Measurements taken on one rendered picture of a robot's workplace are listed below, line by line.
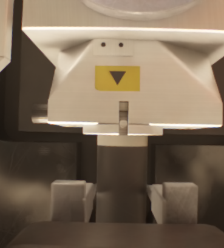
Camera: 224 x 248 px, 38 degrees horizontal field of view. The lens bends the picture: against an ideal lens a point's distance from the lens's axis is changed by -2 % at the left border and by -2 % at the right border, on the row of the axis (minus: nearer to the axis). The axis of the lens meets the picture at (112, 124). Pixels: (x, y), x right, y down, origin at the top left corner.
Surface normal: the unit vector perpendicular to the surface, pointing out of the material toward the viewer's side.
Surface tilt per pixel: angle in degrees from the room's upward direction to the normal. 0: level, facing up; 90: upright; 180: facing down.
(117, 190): 90
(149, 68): 90
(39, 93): 90
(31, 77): 90
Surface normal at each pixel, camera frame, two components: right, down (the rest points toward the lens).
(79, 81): -0.01, -0.03
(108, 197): -0.53, -0.04
